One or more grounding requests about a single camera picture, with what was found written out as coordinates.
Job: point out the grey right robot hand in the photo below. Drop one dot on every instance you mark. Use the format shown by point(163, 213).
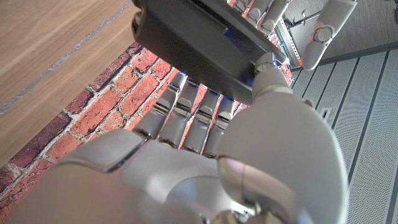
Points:
point(273, 149)

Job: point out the red brick printed backdrop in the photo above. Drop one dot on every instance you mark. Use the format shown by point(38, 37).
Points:
point(124, 93)

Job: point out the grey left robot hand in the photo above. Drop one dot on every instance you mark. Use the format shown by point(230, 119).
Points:
point(323, 31)

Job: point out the black stapler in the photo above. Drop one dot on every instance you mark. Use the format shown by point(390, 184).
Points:
point(192, 37)

